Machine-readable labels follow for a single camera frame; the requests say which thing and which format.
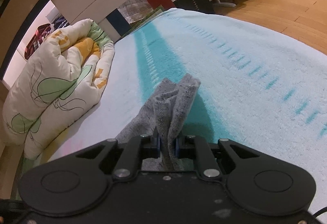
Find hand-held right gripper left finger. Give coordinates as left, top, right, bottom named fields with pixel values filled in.
left=76, top=128, right=162, bottom=180

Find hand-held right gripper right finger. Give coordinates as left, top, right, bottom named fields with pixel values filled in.
left=175, top=135, right=257, bottom=179

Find grey pants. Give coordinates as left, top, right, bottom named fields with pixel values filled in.
left=116, top=74, right=201, bottom=171

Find light blue printed blanket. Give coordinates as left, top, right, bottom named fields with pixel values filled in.
left=23, top=8, right=327, bottom=163

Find cream floral folded quilt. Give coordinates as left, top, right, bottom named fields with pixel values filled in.
left=2, top=19, right=115, bottom=159

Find green mat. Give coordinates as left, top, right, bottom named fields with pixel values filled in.
left=120, top=6, right=163, bottom=38

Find dark box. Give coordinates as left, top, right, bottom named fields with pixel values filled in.
left=174, top=0, right=215, bottom=14

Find striped cloth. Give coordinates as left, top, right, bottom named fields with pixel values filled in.
left=50, top=15, right=71, bottom=32

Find dark red plaid clothing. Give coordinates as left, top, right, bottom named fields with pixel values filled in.
left=24, top=23, right=53, bottom=60

